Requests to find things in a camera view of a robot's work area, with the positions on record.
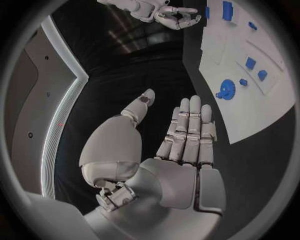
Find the blue gear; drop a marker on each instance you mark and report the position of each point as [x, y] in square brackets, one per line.
[227, 88]

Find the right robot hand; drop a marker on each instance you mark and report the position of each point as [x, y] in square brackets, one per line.
[180, 20]

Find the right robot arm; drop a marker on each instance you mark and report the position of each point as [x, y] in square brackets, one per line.
[138, 7]

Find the blue peg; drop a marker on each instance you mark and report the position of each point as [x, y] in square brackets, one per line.
[207, 12]
[243, 82]
[252, 25]

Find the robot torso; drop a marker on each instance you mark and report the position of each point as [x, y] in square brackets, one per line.
[35, 93]

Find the blue block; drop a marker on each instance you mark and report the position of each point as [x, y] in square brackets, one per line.
[250, 63]
[227, 10]
[262, 75]

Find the white task board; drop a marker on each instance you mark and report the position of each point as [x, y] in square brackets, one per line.
[234, 46]

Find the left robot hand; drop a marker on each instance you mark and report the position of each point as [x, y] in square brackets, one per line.
[178, 183]

